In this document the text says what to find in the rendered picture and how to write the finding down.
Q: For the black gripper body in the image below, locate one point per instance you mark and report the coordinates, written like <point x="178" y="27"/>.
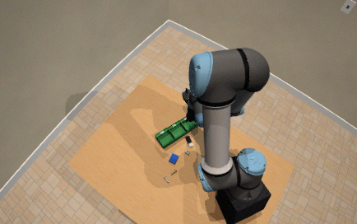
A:
<point x="190" y="114"/>

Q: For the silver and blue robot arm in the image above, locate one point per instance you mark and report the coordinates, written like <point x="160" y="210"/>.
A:
<point x="218" y="80"/>

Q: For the green three-compartment bin rack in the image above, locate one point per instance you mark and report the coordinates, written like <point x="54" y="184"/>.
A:
<point x="175" y="131"/>

